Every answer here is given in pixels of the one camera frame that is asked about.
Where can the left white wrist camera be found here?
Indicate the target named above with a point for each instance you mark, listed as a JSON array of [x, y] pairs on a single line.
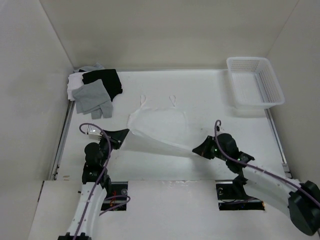
[[93, 133]]

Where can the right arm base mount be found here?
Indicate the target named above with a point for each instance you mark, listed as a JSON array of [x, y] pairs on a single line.
[[231, 196]]

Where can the folded grey tank top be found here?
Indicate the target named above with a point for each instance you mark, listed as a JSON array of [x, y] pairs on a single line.
[[93, 99]]

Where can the white tank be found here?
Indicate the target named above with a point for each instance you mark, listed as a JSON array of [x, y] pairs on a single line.
[[75, 81], [164, 126]]

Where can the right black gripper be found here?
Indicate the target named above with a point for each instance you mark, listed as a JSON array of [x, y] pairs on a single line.
[[202, 150]]

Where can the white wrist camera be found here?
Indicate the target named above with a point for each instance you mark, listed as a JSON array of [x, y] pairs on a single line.
[[219, 128], [93, 133]]

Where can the folded white tank top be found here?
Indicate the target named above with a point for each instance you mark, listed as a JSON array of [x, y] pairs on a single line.
[[75, 81]]

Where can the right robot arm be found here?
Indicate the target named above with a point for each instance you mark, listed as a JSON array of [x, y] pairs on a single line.
[[300, 202]]

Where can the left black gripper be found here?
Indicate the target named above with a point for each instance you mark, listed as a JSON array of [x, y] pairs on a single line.
[[119, 136]]

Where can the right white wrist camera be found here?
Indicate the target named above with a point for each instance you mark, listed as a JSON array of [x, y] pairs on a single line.
[[219, 128]]

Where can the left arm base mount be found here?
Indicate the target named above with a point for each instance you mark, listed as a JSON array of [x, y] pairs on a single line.
[[116, 196]]

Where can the white plastic basket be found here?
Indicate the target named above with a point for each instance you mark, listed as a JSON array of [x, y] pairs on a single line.
[[254, 83]]

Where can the folded black tank top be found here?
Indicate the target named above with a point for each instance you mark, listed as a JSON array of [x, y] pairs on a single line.
[[109, 78]]

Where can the light grey folded top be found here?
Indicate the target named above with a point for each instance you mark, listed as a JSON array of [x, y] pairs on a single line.
[[88, 68]]

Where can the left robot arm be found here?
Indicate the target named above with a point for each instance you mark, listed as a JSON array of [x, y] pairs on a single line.
[[96, 196]]

